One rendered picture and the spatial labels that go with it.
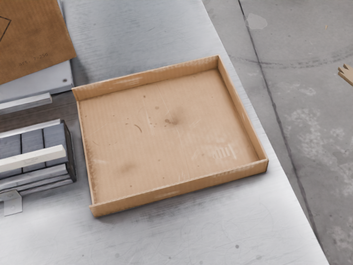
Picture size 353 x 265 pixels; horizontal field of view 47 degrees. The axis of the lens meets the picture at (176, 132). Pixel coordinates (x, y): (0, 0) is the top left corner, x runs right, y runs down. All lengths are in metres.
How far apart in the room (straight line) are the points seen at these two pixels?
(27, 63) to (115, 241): 0.41
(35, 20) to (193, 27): 0.35
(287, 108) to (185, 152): 1.20
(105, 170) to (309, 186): 1.10
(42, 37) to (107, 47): 0.16
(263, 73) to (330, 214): 0.75
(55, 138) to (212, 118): 0.29
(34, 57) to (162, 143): 0.32
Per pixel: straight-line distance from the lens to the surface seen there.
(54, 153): 0.67
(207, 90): 0.81
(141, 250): 0.66
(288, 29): 2.25
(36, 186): 0.74
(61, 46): 0.87
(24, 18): 0.81
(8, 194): 0.74
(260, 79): 1.97
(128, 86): 0.82
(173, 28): 0.95
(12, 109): 0.70
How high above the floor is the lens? 1.45
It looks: 55 degrees down
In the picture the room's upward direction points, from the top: 6 degrees counter-clockwise
